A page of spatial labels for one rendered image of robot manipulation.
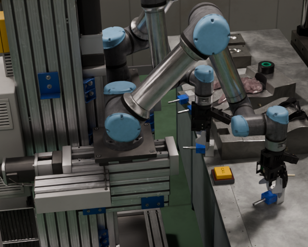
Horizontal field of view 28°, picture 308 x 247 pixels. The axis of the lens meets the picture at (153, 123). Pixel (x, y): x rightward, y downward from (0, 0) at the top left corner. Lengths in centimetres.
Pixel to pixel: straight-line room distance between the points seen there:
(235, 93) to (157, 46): 37
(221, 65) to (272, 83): 88
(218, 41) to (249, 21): 322
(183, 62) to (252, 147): 74
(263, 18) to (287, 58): 167
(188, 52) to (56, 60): 55
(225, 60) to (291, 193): 62
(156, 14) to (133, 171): 59
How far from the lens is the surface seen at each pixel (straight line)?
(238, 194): 240
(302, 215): 233
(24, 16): 220
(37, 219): 265
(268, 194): 234
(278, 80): 301
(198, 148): 259
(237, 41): 355
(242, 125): 212
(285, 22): 523
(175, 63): 196
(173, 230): 346
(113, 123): 201
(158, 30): 234
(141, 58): 508
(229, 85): 217
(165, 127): 437
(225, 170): 246
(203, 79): 241
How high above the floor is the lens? 224
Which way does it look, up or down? 31 degrees down
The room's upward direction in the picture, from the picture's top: 2 degrees counter-clockwise
